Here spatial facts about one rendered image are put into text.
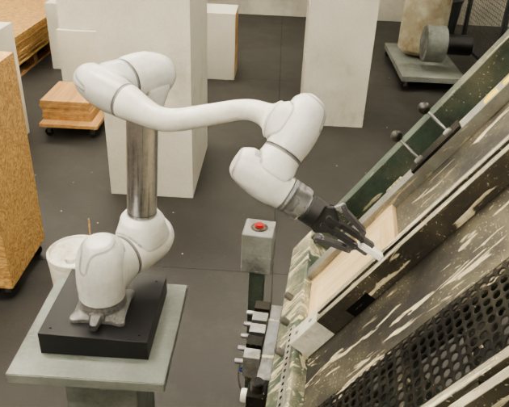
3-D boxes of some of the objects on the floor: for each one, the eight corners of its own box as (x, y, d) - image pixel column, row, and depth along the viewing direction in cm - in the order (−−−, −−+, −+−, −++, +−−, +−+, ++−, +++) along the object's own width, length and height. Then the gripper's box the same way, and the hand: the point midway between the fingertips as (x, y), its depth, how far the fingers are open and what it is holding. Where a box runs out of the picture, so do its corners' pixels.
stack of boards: (14, 21, 851) (8, -11, 828) (86, 25, 848) (82, -8, 826) (-78, 76, 638) (-88, 34, 616) (18, 81, 636) (11, 39, 613)
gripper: (288, 231, 147) (366, 282, 151) (320, 191, 142) (399, 245, 146) (290, 219, 154) (364, 268, 157) (320, 181, 149) (396, 232, 152)
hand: (370, 249), depth 151 cm, fingers closed
